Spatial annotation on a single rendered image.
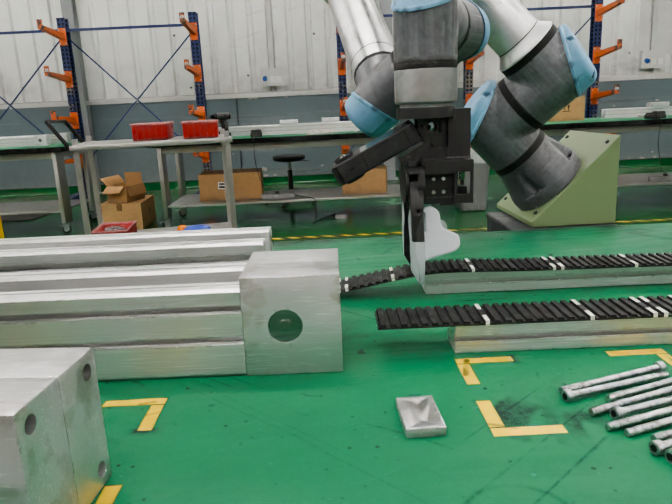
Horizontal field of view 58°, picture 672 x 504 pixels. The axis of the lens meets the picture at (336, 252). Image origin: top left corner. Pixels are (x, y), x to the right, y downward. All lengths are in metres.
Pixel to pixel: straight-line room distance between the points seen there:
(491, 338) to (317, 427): 0.22
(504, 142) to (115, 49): 7.83
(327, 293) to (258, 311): 0.06
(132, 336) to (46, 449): 0.22
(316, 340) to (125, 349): 0.18
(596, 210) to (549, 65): 0.29
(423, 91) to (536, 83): 0.46
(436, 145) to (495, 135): 0.44
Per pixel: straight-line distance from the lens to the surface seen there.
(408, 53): 0.73
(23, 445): 0.37
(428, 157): 0.75
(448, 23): 0.74
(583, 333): 0.65
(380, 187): 5.57
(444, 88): 0.73
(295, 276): 0.54
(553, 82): 1.16
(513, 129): 1.18
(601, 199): 1.24
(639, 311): 0.66
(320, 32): 8.33
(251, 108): 8.33
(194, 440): 0.49
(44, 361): 0.42
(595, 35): 8.63
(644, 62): 9.25
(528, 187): 1.22
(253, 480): 0.44
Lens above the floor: 1.02
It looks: 14 degrees down
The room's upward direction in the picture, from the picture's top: 3 degrees counter-clockwise
